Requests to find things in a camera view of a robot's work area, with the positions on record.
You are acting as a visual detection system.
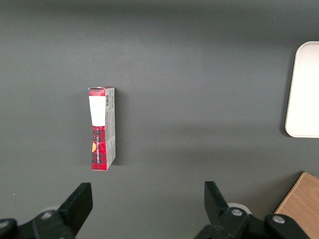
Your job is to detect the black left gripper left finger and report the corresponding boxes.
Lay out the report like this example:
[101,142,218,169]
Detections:
[0,182,94,239]

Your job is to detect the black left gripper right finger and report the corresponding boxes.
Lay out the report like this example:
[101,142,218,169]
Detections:
[193,181,311,239]

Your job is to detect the white plastic tray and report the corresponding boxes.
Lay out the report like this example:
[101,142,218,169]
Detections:
[284,41,319,138]

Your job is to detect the red plaid cardboard box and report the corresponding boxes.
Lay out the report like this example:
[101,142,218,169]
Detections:
[88,86,117,172]

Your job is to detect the light wooden board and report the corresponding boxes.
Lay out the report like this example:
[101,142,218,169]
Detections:
[274,171,319,239]

